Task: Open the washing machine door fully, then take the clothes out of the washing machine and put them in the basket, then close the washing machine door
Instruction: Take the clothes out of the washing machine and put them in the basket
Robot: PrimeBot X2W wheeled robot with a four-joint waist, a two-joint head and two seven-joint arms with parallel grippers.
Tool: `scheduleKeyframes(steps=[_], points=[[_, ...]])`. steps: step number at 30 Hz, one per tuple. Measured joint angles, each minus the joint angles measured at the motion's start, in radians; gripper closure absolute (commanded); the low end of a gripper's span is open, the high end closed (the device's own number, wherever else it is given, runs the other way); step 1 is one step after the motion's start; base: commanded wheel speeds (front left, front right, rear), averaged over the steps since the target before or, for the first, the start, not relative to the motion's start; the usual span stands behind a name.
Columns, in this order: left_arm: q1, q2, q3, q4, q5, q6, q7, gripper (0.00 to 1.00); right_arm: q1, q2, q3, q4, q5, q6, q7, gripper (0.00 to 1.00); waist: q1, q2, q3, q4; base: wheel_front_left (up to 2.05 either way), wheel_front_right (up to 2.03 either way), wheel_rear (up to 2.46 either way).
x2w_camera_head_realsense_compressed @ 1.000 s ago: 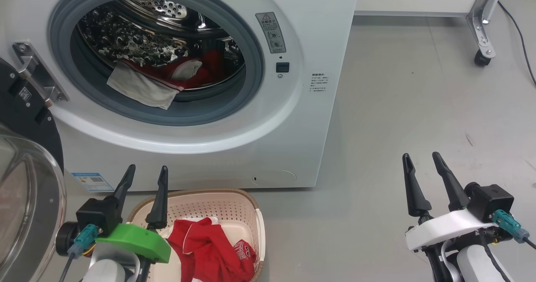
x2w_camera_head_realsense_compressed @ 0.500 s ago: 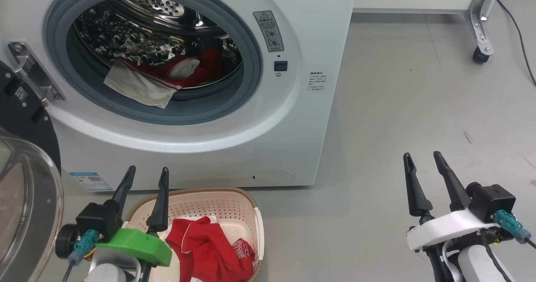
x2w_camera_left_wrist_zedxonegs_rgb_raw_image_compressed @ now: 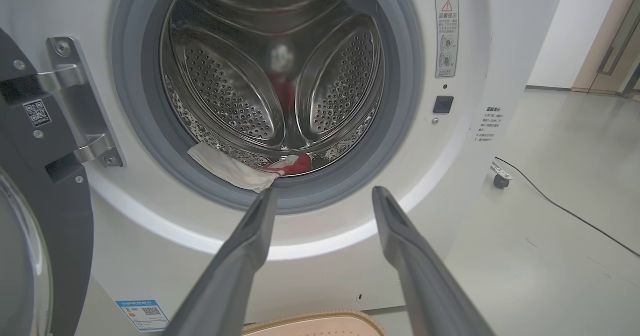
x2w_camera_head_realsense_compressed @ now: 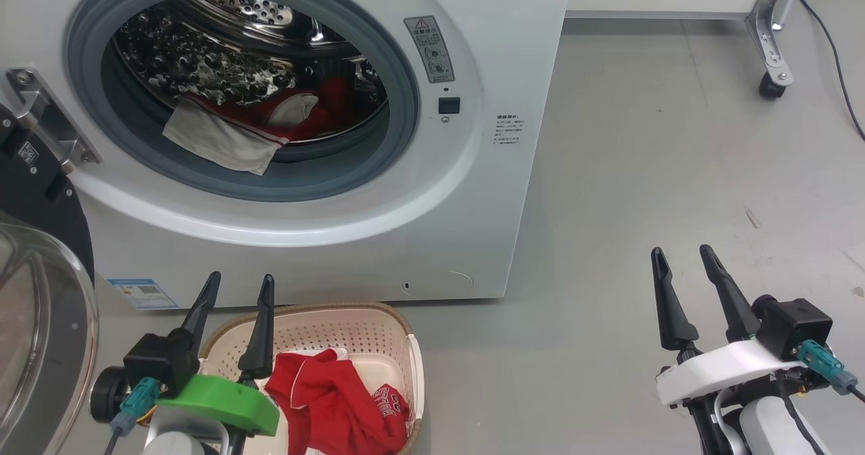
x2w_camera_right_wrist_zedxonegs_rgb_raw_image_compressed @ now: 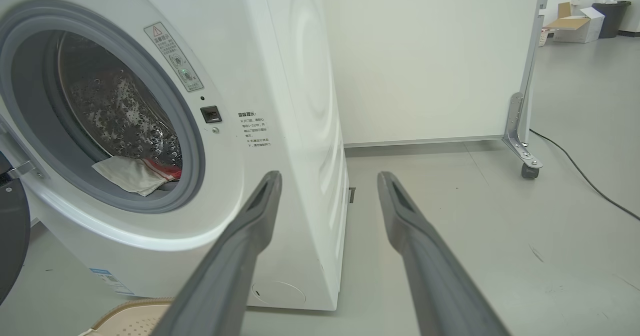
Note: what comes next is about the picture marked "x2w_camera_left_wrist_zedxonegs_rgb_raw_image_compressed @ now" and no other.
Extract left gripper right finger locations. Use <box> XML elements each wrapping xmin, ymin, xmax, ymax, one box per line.
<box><xmin>372</xmin><ymin>186</ymin><xmax>496</xmax><ymax>336</ymax></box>

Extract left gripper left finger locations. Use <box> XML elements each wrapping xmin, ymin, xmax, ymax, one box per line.
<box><xmin>162</xmin><ymin>189</ymin><xmax>278</xmax><ymax>336</ymax></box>

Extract red and white garment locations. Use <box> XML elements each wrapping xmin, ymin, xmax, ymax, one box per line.
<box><xmin>187</xmin><ymin>143</ymin><xmax>312</xmax><ymax>193</ymax></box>

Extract black round washer door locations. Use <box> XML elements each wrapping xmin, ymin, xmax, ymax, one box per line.
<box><xmin>0</xmin><ymin>26</ymin><xmax>95</xmax><ymax>336</ymax></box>

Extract cream basket with brown rim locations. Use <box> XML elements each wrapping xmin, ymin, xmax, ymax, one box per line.
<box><xmin>241</xmin><ymin>310</ymin><xmax>387</xmax><ymax>336</ymax></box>

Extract white front-load washing machine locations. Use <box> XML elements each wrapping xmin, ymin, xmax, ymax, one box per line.
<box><xmin>0</xmin><ymin>0</ymin><xmax>569</xmax><ymax>336</ymax></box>

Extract black door lock slot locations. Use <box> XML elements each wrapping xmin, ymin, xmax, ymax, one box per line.
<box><xmin>432</xmin><ymin>95</ymin><xmax>455</xmax><ymax>114</ymax></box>

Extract stainless steel washing machine drum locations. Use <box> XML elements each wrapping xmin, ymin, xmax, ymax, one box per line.
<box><xmin>160</xmin><ymin>0</ymin><xmax>386</xmax><ymax>177</ymax></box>

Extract metal door hinge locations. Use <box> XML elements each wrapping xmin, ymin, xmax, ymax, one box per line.
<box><xmin>39</xmin><ymin>36</ymin><xmax>125</xmax><ymax>169</ymax></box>

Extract light wooden room door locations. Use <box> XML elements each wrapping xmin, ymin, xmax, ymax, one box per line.
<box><xmin>571</xmin><ymin>0</ymin><xmax>640</xmax><ymax>97</ymax></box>

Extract blue energy label sticker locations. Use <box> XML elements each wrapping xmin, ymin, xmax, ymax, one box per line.
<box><xmin>115</xmin><ymin>300</ymin><xmax>170</xmax><ymax>333</ymax></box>

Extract grey warning sticker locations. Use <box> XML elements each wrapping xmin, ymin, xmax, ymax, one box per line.
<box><xmin>434</xmin><ymin>0</ymin><xmax>460</xmax><ymax>78</ymax></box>

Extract QR code sticker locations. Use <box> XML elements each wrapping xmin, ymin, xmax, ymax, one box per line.
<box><xmin>22</xmin><ymin>99</ymin><xmax>52</xmax><ymax>128</ymax></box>

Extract black floor cable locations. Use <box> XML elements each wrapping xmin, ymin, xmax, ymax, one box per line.
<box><xmin>495</xmin><ymin>156</ymin><xmax>640</xmax><ymax>258</ymax></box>

